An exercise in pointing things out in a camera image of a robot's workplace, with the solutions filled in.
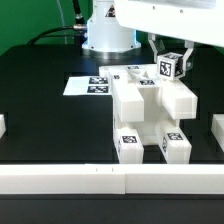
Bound white tagged block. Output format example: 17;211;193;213
157;52;184;81

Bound white part left edge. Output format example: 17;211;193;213
0;114;6;139

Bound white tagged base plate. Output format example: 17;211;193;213
63;76;110;96

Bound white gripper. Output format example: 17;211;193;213
114;0;224;73

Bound white chair seat part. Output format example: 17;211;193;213
111;78;180;145

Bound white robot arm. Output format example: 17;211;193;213
83;0;224;78

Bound black cables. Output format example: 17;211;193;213
27;0;88;46

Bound white front rail barrier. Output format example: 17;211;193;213
0;164;224;195

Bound white part edge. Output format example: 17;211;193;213
0;114;6;139
211;114;224;152

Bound white part right edge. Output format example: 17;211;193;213
211;114;224;152

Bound white chair back frame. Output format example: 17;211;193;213
99;64;198;122

